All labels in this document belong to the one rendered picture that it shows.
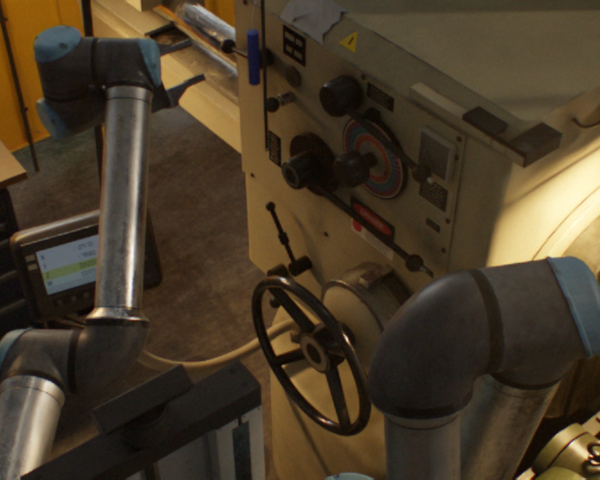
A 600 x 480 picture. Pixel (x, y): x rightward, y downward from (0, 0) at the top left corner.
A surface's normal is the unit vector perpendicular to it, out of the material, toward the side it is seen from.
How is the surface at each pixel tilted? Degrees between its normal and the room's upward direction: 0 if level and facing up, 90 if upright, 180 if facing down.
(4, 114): 90
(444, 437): 70
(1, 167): 0
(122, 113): 38
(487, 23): 0
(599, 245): 24
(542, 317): 45
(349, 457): 90
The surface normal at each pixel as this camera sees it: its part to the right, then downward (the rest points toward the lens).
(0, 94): 0.63, 0.52
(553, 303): 0.11, -0.22
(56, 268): 0.39, 0.34
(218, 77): 0.00, -0.73
